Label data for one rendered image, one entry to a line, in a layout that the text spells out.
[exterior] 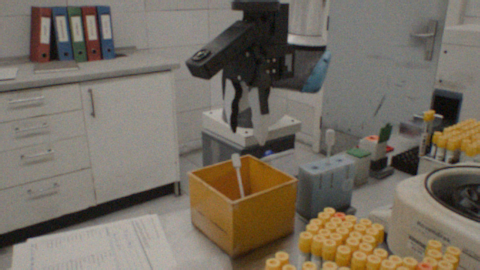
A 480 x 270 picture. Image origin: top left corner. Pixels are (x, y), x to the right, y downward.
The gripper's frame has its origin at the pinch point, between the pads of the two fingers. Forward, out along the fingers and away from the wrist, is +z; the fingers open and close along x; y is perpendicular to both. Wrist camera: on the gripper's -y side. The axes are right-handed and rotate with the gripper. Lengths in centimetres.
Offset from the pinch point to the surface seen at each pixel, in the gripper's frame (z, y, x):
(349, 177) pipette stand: 10.3, 18.5, -7.3
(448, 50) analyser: -6, 76, 7
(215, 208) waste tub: 10.5, -6.8, -1.8
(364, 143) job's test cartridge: 10.9, 36.0, 2.7
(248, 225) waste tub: 12.3, -3.9, -6.4
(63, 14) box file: -10, 21, 194
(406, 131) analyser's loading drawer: 13, 59, 6
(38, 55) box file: 11, 5, 196
